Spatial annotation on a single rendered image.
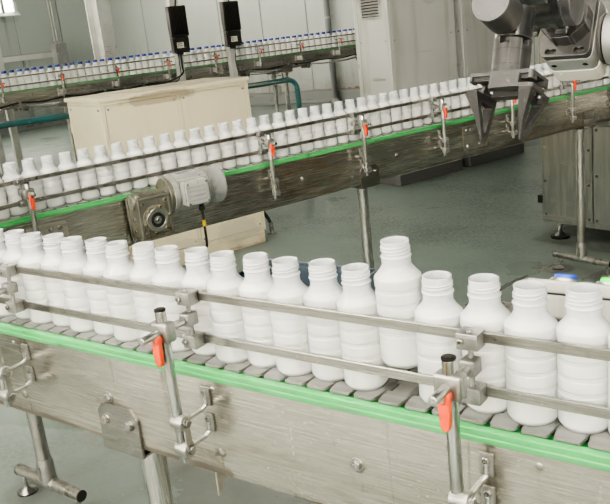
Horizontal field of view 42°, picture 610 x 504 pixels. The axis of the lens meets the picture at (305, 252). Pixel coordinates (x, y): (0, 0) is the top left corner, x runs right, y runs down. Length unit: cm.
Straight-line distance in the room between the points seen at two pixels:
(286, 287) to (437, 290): 23
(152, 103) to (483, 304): 445
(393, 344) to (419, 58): 634
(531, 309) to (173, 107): 455
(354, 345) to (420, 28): 635
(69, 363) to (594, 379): 90
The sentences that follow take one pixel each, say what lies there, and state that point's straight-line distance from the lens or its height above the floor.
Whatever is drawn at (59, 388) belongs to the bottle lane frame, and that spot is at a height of 89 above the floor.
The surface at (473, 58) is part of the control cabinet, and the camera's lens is 778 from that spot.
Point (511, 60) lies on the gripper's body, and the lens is 125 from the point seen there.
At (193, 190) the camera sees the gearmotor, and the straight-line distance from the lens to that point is 266.
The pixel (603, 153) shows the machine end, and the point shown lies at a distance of 492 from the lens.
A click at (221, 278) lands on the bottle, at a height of 113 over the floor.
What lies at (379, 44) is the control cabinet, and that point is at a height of 124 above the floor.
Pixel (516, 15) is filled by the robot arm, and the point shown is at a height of 145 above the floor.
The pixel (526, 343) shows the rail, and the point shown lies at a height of 111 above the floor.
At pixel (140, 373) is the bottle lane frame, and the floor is 97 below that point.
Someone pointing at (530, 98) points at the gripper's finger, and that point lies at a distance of 122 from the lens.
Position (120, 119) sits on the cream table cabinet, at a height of 104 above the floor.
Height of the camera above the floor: 147
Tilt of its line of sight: 16 degrees down
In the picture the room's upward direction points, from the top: 7 degrees counter-clockwise
